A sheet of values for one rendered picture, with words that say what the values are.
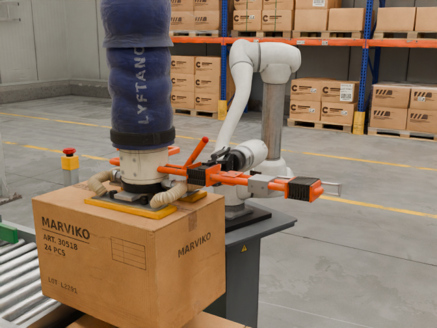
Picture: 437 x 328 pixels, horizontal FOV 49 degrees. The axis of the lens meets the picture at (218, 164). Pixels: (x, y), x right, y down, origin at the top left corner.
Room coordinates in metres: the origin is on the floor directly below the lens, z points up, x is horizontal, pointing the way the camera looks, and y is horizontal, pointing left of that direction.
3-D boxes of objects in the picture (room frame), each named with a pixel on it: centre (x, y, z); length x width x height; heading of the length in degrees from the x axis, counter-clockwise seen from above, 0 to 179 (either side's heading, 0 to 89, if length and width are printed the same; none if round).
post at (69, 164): (2.51, 0.81, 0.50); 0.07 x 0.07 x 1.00; 61
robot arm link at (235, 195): (2.29, -0.07, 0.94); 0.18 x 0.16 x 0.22; 93
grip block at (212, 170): (1.52, 0.05, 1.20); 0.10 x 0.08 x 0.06; 149
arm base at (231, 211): (2.30, -0.04, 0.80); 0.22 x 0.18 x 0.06; 45
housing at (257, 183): (1.40, -0.13, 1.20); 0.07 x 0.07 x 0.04; 59
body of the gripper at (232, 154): (1.65, -0.04, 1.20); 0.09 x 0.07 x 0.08; 150
